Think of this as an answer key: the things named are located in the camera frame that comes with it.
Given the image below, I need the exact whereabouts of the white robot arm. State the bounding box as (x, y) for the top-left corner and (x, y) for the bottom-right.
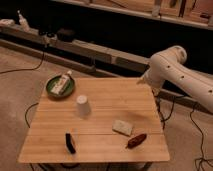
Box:
(138, 46), (213, 113)

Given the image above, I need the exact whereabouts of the black eraser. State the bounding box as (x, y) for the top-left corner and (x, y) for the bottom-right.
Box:
(65, 133), (76, 154)

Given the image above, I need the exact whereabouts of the green round plate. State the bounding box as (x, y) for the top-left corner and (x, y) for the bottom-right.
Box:
(45, 75), (75, 99)

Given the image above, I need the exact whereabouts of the beige sponge block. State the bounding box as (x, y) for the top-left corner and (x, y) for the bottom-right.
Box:
(112, 120), (133, 136)

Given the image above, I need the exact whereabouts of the reddish brown sausage toy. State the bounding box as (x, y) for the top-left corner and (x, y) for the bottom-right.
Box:
(127, 134), (147, 149)

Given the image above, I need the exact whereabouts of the black box on ledge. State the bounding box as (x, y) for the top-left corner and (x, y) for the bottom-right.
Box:
(57, 29), (75, 42)

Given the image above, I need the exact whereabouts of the white spray bottle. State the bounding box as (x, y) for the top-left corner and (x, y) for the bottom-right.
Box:
(17, 11), (30, 31)

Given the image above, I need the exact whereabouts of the black floor cable left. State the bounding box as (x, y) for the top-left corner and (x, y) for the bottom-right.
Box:
(0, 46), (46, 75)

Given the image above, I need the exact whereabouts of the black floor cable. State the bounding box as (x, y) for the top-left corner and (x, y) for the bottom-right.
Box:
(153, 91), (213, 171)
(0, 46), (46, 75)

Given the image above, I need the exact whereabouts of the black floor cable right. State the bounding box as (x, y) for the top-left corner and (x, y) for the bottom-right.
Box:
(153, 91), (213, 171)

